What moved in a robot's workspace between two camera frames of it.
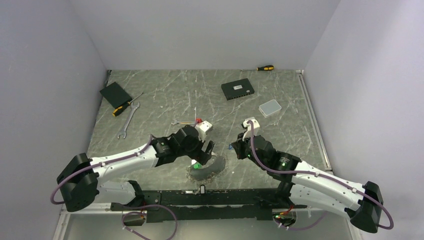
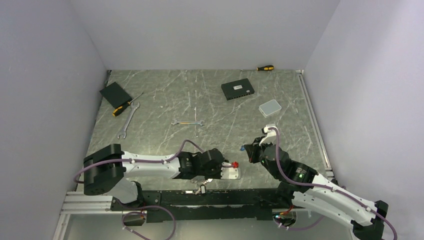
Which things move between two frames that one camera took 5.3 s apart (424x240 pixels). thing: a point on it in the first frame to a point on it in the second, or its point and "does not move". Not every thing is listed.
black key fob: [202, 189] does not move
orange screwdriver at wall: [267, 67] does not move
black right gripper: [238, 145] to [252, 149]
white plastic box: [269, 108] does not move
